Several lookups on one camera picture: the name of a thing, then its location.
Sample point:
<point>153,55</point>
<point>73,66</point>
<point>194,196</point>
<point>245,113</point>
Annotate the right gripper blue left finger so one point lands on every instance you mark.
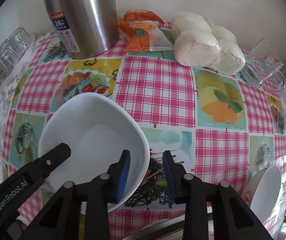
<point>107,188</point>

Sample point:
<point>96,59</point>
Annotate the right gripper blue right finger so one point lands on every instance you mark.
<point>185,188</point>

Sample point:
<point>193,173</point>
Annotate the stainless steel round tray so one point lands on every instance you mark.
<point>173,229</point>

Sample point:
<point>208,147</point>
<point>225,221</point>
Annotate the small white bowl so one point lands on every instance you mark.
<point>97,130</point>

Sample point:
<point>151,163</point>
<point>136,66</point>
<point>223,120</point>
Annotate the pale blue large bowl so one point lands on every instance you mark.
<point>266,193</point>

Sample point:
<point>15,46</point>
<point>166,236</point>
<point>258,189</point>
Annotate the strawberry pattern red-rim bowl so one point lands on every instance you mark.
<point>251,187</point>

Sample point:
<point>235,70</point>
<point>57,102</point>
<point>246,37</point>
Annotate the checkered fruit tablecloth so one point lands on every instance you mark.
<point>225,119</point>

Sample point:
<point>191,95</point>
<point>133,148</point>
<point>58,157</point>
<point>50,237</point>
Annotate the clear glass mug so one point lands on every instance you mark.
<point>263,68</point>

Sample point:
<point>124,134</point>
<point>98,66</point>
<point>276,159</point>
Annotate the bag of white steamed buns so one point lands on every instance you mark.
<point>198,42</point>

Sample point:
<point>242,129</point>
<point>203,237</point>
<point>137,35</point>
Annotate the tray of small glasses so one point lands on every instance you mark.
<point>15,52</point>

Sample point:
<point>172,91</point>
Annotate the orange snack packet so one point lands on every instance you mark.
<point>142,29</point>

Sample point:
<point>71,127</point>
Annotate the stainless steel thermos jug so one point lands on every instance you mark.
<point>85,27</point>

